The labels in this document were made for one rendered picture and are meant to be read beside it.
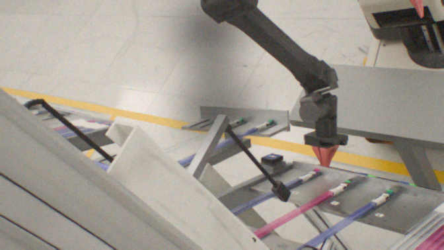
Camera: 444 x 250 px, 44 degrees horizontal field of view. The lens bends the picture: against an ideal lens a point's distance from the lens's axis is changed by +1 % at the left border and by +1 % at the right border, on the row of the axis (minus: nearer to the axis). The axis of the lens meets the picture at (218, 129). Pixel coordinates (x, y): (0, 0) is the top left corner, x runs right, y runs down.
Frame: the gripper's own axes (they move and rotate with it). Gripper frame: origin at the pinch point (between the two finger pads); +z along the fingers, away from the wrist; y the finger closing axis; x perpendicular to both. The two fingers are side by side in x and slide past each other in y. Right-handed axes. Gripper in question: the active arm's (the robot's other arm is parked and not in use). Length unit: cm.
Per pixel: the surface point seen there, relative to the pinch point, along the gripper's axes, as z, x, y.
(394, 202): 1.4, -8.4, 23.6
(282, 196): -11, -47, 20
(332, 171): -0.4, -2.5, 3.7
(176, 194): -34, -99, 50
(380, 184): 0.4, -2.4, 17.1
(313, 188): 1.3, -12.6, 4.4
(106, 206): -42, -115, 65
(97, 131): -1, -13, -86
